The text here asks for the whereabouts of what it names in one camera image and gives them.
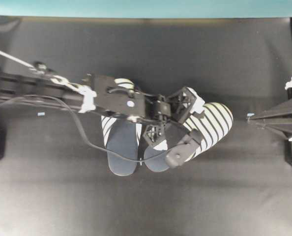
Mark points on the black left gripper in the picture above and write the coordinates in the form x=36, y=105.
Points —
x=179, y=107

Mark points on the striped slipper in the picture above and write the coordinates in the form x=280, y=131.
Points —
x=123, y=138
x=215, y=125

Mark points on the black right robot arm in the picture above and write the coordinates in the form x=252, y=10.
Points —
x=277, y=119

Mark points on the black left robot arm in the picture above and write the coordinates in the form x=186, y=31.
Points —
x=106, y=96

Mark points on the teal backdrop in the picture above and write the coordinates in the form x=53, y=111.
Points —
x=148, y=8

